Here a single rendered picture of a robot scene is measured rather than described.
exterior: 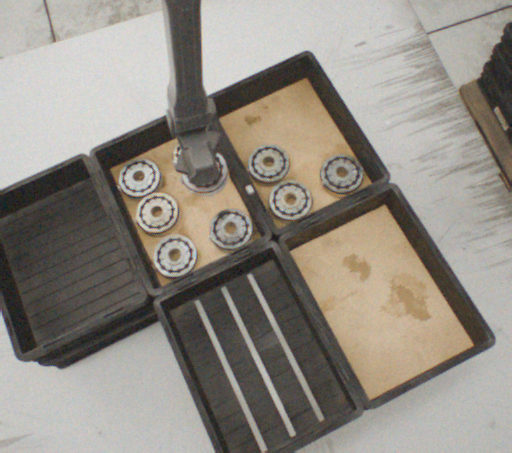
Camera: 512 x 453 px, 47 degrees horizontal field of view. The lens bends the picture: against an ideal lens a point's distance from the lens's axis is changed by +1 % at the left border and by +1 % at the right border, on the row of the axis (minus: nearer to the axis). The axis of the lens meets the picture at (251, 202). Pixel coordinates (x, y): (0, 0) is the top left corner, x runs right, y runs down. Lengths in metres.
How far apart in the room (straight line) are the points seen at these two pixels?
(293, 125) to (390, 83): 0.36
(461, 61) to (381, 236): 1.41
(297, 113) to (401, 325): 0.58
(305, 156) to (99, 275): 0.58
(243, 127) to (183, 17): 0.72
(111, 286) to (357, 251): 0.58
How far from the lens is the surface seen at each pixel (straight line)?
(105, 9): 2.91
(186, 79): 0.93
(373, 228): 1.41
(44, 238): 1.52
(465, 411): 1.51
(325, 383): 1.33
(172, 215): 1.41
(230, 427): 1.34
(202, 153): 1.07
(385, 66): 1.77
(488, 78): 2.37
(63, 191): 1.54
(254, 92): 1.51
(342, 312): 1.35
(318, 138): 1.49
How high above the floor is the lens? 2.16
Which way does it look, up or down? 69 degrees down
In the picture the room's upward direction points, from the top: 11 degrees counter-clockwise
